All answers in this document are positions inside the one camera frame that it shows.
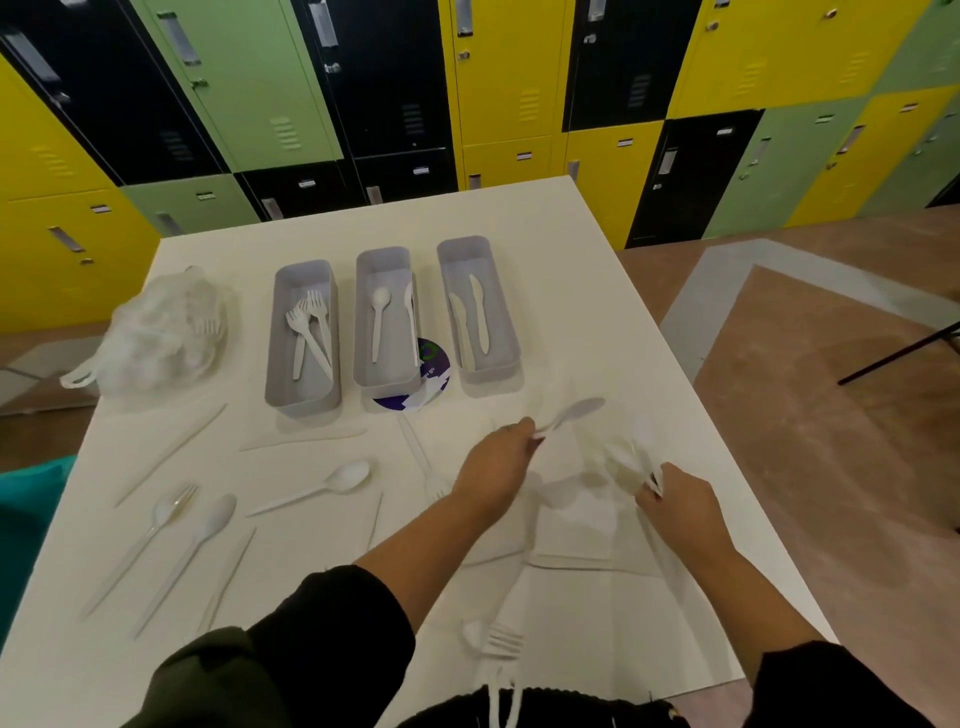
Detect wall of coloured metal lockers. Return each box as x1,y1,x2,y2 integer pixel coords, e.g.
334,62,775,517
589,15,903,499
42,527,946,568
0,0,960,335

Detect clear plastic bag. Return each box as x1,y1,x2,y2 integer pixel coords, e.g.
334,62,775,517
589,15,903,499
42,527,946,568
525,375,667,575

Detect black metal furniture leg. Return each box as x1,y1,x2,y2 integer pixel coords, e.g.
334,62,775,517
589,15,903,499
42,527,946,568
837,321,960,387

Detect person's right hand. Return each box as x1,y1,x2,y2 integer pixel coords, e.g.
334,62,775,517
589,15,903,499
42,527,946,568
635,461,735,561

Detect person's left hand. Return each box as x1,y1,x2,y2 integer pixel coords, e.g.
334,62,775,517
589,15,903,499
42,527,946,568
450,417,546,522

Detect person's right forearm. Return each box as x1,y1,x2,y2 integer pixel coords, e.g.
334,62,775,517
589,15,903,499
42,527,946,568
660,525,828,687

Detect teal fabric seat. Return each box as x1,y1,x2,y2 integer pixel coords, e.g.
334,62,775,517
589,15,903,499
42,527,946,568
0,455,78,648

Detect crumpled white plastic bag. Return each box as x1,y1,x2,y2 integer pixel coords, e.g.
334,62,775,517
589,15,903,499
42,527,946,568
60,266,230,399

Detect purple round label disc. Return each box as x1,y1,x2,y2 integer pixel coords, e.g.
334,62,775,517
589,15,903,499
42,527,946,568
372,337,451,414

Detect grey plastic organizer tray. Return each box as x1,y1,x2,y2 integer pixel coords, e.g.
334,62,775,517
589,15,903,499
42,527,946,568
436,236,524,395
264,259,343,418
352,246,423,399

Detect person's dark sweater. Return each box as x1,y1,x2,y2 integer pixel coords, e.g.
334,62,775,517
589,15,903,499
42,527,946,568
120,564,939,728

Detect white paper napkin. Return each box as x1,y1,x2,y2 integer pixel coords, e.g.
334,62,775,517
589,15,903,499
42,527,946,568
528,487,657,576

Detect person's left forearm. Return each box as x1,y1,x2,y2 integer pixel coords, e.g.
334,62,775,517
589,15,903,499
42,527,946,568
352,483,500,639

